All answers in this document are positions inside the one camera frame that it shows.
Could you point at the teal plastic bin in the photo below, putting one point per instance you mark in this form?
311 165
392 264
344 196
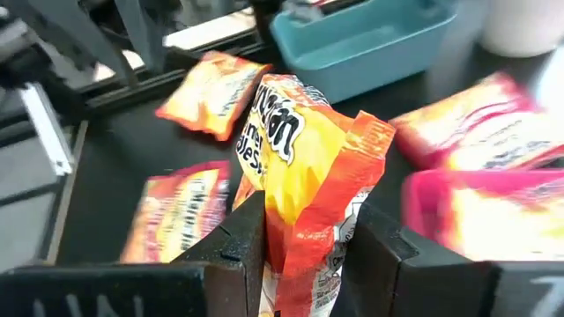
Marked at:
352 70

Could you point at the black table mat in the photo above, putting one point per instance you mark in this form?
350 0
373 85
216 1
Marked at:
132 145

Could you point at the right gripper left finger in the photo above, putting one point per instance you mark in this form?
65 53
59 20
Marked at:
132 290

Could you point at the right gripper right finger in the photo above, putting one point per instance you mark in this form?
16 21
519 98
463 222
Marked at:
440 290

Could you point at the dark red Maruchan noodle pack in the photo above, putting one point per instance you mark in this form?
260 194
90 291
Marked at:
176 211
476 123

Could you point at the black aluminium rig frame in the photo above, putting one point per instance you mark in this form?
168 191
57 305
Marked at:
132 90

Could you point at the red plastic bin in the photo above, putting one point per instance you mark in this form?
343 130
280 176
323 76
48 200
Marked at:
418 198

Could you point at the silver metal bracket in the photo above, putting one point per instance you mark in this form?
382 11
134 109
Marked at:
48 132

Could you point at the potted plant with white pot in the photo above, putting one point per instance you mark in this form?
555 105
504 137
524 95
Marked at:
520 26

